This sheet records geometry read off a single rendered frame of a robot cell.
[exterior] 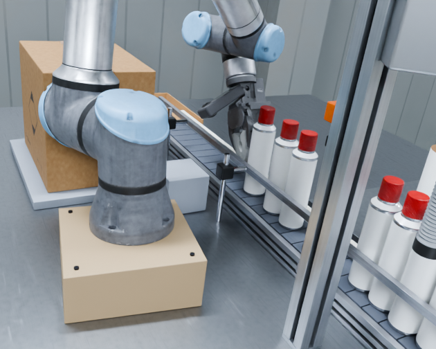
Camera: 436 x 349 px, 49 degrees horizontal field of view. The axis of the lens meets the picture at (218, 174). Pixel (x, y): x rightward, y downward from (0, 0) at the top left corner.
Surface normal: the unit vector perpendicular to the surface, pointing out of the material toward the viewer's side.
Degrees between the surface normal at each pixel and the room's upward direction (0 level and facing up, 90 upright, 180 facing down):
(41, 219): 0
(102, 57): 87
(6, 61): 90
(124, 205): 71
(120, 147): 89
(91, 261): 3
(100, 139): 89
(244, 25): 117
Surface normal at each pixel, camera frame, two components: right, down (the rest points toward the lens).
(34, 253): 0.11, -0.90
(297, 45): 0.31, 0.44
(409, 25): -0.11, 0.41
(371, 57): -0.87, 0.11
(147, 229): 0.49, 0.09
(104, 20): 0.67, 0.33
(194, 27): -0.62, 0.07
